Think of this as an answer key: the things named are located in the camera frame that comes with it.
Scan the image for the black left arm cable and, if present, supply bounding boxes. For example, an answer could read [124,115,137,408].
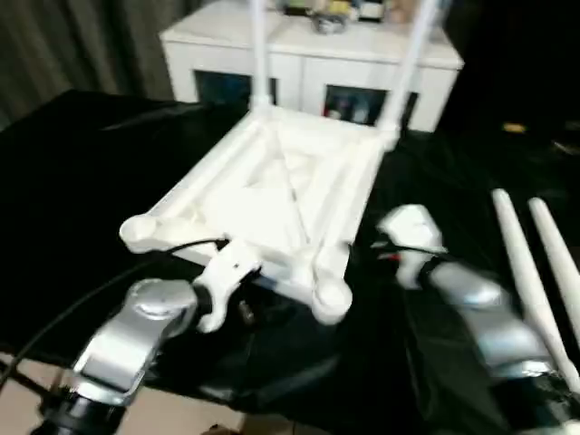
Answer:
[0,237,230,377]

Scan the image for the black table mat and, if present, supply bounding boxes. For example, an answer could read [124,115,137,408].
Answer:
[0,88,580,435]

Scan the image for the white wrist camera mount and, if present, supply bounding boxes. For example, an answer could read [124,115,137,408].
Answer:
[194,239,264,334]
[378,204,448,291]

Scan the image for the white plastic table top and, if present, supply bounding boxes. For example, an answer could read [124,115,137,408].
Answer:
[118,101,402,327]

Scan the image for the white plastic table leg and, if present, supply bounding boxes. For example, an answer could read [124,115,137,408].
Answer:
[251,0,276,109]
[491,188,580,395]
[527,197,580,291]
[380,0,440,137]

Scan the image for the grey pleated curtain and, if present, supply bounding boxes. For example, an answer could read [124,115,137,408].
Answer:
[0,0,182,132]

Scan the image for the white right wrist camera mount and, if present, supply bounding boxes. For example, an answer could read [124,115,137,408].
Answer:
[378,204,448,291]

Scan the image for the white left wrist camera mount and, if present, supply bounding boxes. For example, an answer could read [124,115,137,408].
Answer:
[194,239,264,334]

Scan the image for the white sideboard cabinet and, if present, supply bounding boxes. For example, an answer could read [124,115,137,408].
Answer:
[158,0,466,132]

